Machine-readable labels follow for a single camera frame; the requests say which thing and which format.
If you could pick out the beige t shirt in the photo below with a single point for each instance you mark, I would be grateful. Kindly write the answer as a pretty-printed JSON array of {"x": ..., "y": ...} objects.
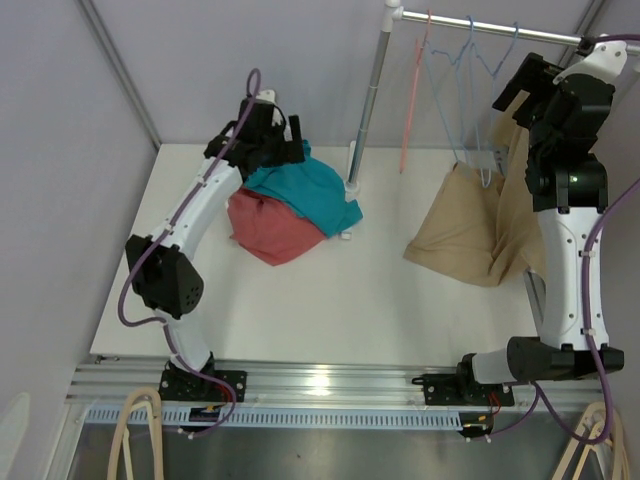
[{"x": 484, "y": 236}]

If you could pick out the blue hanger with beige shirt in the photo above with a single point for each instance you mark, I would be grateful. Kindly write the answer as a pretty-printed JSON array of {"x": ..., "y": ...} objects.
[{"x": 483, "y": 74}]

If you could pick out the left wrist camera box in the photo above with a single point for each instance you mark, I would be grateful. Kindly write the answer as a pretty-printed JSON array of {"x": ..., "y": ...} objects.
[{"x": 270, "y": 96}]

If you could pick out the teal t shirt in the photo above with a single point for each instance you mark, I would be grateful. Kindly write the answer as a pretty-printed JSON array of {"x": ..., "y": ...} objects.
[{"x": 312, "y": 190}]

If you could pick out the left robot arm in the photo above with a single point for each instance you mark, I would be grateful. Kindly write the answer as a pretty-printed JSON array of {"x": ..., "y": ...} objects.
[{"x": 161, "y": 269}]

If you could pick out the pink wire hanger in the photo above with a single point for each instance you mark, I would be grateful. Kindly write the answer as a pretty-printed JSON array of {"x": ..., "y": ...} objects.
[{"x": 420, "y": 46}]

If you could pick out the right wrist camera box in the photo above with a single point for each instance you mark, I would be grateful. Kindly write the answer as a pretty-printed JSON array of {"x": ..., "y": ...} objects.
[{"x": 606, "y": 62}]

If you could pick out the white slotted cable duct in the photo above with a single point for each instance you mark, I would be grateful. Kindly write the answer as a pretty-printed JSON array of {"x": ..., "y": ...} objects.
[{"x": 200, "y": 417}]

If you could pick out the metal clothes rack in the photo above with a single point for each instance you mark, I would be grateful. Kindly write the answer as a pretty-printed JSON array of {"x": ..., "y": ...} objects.
[{"x": 394, "y": 11}]

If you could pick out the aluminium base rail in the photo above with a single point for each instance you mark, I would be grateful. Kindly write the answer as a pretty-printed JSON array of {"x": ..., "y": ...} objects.
[{"x": 270, "y": 384}]

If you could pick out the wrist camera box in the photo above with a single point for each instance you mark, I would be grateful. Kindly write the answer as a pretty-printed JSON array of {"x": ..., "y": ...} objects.
[
  {"x": 270, "y": 96},
  {"x": 606, "y": 62}
]

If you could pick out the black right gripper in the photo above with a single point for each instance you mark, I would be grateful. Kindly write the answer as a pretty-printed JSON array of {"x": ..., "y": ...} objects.
[{"x": 536, "y": 77}]

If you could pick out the beige tubes lower left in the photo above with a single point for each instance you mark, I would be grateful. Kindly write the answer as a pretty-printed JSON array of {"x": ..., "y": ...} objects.
[{"x": 147, "y": 399}]

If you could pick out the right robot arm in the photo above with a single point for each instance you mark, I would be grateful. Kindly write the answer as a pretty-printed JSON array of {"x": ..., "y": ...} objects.
[{"x": 563, "y": 111}]

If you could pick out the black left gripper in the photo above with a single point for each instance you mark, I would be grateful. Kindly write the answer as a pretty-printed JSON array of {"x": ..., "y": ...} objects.
[{"x": 289, "y": 152}]

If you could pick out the blue hanger with teal shirt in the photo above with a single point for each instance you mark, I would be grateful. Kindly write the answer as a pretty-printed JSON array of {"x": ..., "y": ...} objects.
[{"x": 444, "y": 68}]

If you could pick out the red t shirt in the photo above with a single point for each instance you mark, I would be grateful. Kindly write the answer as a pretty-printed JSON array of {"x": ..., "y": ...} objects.
[{"x": 268, "y": 229}]

